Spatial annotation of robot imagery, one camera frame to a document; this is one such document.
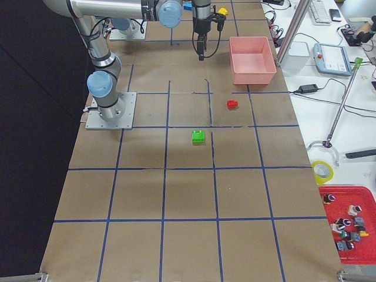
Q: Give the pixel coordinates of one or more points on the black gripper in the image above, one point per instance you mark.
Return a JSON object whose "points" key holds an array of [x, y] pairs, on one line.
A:
{"points": [[201, 26]]}

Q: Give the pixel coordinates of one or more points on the blue toy block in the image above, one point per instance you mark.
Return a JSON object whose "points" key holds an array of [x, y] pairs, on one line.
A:
{"points": [[187, 6]]}

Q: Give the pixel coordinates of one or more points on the yellow toy block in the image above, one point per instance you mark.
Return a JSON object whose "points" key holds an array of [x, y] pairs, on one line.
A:
{"points": [[223, 11]]}

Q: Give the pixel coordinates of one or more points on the red toy block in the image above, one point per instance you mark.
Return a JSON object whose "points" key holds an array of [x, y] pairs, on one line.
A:
{"points": [[232, 104]]}

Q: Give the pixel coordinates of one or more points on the green toy block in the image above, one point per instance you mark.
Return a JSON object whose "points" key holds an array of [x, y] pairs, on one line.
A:
{"points": [[198, 137]]}

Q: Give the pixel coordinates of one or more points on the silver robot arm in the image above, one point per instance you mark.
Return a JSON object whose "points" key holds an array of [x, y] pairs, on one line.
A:
{"points": [[87, 16], [169, 14]]}

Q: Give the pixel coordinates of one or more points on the pink plastic box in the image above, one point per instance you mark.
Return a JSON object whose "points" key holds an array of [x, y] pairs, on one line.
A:
{"points": [[251, 60]]}

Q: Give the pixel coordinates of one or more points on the white plastic container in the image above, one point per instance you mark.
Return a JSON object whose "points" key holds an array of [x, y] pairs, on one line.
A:
{"points": [[297, 56]]}

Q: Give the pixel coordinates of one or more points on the black power adapter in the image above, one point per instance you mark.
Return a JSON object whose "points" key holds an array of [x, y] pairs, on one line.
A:
{"points": [[311, 88]]}

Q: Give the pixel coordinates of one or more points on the white keyboard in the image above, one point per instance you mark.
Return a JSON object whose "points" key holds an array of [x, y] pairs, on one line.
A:
{"points": [[319, 14]]}

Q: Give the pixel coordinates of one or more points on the robot teach pendant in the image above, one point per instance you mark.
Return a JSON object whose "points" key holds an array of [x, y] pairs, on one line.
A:
{"points": [[331, 59]]}

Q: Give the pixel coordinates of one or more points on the black smartphone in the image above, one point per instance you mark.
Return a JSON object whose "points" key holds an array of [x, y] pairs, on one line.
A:
{"points": [[335, 15]]}

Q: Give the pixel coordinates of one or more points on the reach grabber tool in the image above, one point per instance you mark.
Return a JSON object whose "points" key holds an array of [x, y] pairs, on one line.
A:
{"points": [[327, 143]]}

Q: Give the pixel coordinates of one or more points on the yellow tape roll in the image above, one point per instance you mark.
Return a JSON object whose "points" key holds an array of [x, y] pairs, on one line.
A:
{"points": [[323, 172]]}

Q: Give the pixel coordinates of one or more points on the red plastic tray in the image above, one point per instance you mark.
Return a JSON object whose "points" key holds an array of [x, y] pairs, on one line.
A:
{"points": [[350, 212]]}

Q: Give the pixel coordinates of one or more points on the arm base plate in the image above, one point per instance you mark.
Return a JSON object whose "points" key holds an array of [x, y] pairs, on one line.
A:
{"points": [[125, 29], [119, 116]]}

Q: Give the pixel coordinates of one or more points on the aluminium frame post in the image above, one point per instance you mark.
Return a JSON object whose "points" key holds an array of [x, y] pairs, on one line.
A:
{"points": [[295, 23]]}

